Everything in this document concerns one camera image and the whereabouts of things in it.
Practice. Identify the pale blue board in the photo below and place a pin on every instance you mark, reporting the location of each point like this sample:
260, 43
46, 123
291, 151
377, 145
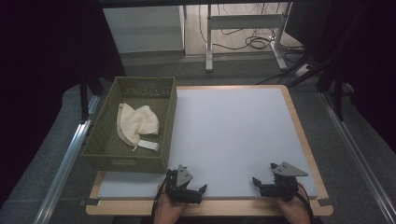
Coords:
233, 133

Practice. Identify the dark curtain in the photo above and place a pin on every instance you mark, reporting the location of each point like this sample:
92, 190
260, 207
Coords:
370, 62
40, 62

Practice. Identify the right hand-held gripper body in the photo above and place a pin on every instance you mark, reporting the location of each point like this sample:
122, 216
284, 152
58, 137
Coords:
281, 188

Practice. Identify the person's right hand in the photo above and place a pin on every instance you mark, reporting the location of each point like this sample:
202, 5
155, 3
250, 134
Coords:
294, 211

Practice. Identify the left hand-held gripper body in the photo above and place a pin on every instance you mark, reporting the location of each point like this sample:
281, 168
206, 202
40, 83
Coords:
183, 194

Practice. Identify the grey tape piece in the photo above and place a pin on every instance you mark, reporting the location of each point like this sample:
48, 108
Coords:
328, 201
90, 202

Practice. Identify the white power strip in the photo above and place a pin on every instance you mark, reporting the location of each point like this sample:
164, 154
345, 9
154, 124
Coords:
302, 70

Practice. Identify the green plastic basket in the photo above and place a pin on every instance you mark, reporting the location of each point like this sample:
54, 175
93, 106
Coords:
137, 146

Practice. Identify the wooden table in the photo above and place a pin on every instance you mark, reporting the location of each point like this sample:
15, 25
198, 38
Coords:
218, 207

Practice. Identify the white cabinet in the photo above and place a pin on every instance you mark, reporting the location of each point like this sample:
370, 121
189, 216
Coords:
146, 28

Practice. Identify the aluminium rail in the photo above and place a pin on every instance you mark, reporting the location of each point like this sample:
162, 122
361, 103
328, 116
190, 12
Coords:
65, 168
358, 155

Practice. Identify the person's left hand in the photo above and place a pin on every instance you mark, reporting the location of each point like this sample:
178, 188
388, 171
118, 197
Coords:
168, 211

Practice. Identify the cream printed cloth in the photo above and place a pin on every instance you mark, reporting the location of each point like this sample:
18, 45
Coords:
137, 123

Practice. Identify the white desk frame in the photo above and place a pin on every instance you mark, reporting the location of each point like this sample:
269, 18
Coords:
243, 21

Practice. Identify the black tripod stand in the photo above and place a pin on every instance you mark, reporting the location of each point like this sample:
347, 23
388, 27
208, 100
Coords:
337, 96

